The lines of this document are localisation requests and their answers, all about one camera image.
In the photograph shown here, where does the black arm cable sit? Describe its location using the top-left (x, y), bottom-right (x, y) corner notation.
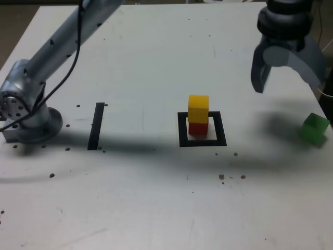
top-left (0, 0), bottom-right (85, 132)

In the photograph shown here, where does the yellow cube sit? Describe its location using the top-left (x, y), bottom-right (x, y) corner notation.
top-left (187, 94), bottom-right (210, 124)

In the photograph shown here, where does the green cube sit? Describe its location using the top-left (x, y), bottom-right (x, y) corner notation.
top-left (301, 112), bottom-right (331, 147)

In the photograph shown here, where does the white background cable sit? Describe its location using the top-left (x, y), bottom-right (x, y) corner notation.
top-left (316, 39), bottom-right (333, 97)

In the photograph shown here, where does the black background cable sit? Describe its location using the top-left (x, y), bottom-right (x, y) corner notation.
top-left (317, 0), bottom-right (324, 46)

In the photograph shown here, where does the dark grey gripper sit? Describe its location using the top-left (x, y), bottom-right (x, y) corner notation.
top-left (250, 34), bottom-right (326, 94)

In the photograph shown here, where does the black tape square outline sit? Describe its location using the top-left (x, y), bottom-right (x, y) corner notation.
top-left (177, 111), bottom-right (227, 148)

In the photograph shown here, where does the red cube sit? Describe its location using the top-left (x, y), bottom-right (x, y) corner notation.
top-left (187, 121), bottom-right (209, 136)

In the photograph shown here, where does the black tape strip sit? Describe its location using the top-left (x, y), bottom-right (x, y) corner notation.
top-left (87, 102), bottom-right (106, 151)

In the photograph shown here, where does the black background object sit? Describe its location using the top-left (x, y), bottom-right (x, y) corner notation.
top-left (318, 88), bottom-right (333, 119)

